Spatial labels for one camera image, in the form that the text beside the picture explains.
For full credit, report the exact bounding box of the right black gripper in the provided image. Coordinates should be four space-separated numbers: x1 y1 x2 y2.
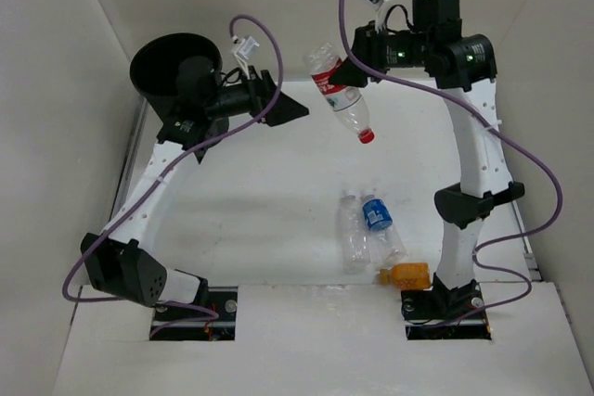
329 20 433 88

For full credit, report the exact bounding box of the red label plastic bottle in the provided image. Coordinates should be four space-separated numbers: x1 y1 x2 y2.
303 43 375 144

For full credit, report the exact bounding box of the clear unlabelled plastic bottle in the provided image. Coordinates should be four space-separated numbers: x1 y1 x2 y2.
337 190 370 275

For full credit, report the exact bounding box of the blue label plastic bottle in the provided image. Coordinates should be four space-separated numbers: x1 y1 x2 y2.
361 189 407 269

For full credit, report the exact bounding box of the orange plastic bottle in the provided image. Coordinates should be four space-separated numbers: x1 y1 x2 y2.
379 262 432 290

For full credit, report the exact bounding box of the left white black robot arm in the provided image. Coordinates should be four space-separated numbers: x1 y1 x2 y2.
81 57 309 321

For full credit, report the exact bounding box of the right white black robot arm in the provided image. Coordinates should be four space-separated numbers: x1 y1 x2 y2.
330 0 525 322

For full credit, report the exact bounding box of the black ribbed plastic bin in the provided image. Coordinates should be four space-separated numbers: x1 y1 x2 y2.
129 32 223 122

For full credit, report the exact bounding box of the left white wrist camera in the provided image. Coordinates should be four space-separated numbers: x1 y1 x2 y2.
230 34 260 79

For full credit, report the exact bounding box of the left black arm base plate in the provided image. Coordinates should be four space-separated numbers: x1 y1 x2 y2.
148 287 239 342

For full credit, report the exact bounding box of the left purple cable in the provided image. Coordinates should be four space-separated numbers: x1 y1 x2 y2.
62 15 285 340

